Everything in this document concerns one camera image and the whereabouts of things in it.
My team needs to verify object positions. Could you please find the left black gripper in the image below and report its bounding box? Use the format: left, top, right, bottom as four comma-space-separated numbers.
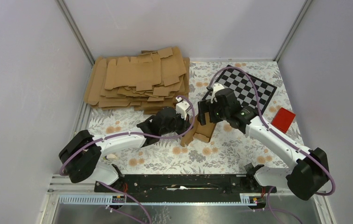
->
160, 111, 193, 137

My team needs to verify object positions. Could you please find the brown cardboard box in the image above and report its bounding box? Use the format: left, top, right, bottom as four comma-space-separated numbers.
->
180, 112, 216, 147

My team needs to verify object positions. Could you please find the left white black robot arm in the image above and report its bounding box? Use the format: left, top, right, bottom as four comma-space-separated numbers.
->
59, 106, 192, 192

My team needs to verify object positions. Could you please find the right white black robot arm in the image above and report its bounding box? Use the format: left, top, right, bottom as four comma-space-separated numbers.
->
197, 88, 330, 201

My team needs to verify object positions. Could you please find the red box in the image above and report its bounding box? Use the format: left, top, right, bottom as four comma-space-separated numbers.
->
271, 107, 296, 133

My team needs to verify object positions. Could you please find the stack of flat cardboard boxes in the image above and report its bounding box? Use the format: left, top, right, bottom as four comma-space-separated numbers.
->
84, 47, 190, 114

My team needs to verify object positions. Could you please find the black white checkerboard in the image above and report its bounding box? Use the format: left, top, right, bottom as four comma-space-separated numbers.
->
214, 69, 277, 114

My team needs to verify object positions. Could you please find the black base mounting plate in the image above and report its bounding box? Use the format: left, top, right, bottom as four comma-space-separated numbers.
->
94, 174, 276, 203

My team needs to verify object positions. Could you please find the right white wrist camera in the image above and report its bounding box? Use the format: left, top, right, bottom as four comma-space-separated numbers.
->
210, 83, 225, 104

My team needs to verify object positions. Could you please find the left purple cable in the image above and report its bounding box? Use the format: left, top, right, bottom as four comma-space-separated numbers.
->
59, 95, 196, 224

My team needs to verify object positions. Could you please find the slotted grey cable duct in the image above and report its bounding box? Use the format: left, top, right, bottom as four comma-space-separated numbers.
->
59, 194, 257, 206

